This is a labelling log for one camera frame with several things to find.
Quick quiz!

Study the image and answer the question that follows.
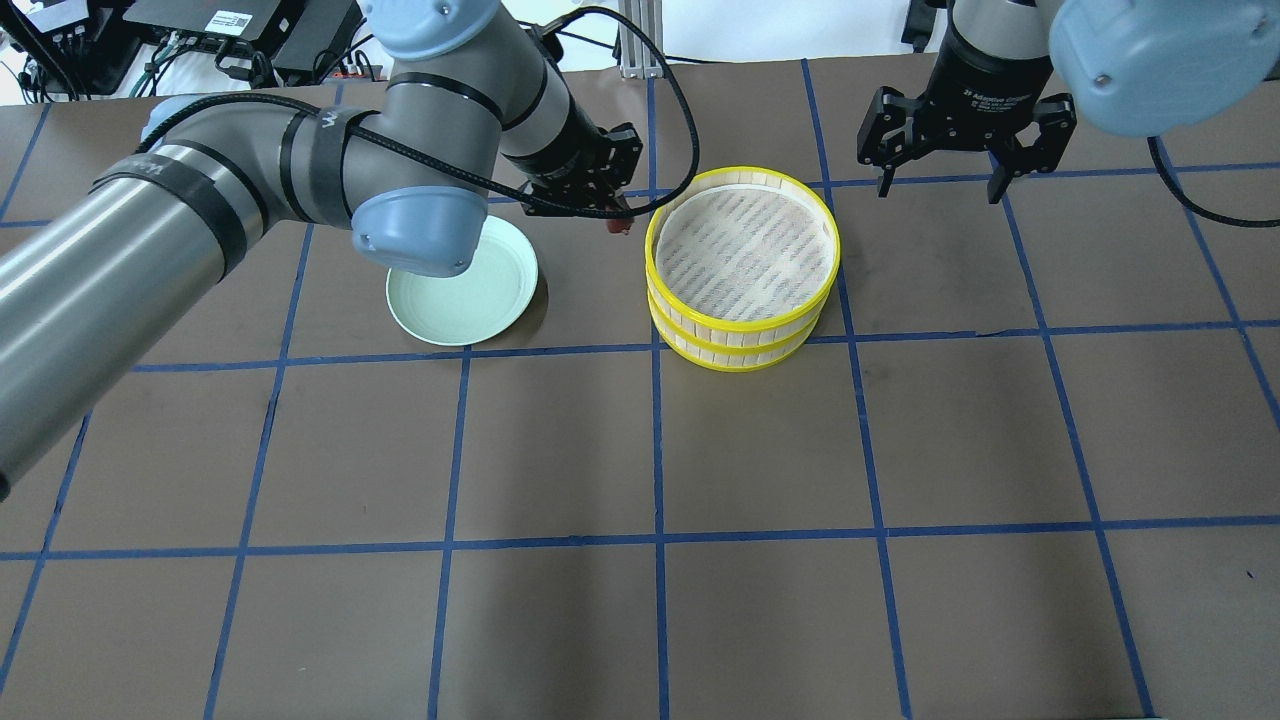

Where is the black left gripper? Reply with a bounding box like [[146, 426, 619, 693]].
[[520, 124, 643, 211]]

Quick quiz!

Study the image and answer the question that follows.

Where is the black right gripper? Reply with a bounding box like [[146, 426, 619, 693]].
[[858, 86, 1076, 205]]

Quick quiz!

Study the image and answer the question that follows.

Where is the yellow bamboo steamer top tier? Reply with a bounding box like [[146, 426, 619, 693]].
[[644, 167, 842, 334]]

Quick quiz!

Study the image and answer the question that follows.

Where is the yellow bamboo steamer tier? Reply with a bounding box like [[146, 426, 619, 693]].
[[646, 295, 818, 373], [644, 167, 842, 334]]

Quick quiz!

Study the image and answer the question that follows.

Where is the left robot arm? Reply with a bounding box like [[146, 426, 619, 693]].
[[1, 1, 643, 495]]

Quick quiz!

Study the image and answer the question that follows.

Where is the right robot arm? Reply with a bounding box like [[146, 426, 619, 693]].
[[858, 1, 1277, 208]]

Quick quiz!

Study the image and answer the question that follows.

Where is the white mesh steamer liner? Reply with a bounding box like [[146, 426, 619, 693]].
[[653, 183, 837, 323]]

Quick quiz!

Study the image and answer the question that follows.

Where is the yellow bamboo steamer bottom tier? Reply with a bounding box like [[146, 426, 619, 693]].
[[646, 295, 818, 373]]

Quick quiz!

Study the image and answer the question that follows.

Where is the mint green plate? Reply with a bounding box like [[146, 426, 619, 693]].
[[385, 217, 539, 347]]

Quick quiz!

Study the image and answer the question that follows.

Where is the black electronics box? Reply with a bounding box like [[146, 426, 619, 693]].
[[124, 1, 365, 86]]

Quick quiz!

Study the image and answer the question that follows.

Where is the aluminium frame post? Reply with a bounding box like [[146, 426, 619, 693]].
[[617, 0, 666, 79]]

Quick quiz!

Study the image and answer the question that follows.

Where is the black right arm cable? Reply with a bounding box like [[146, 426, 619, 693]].
[[1148, 135, 1280, 229]]

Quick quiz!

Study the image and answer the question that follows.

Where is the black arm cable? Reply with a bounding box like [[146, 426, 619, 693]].
[[1148, 135, 1280, 229], [131, 5, 701, 219]]

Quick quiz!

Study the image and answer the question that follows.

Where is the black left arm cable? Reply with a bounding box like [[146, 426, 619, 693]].
[[131, 5, 701, 219]]

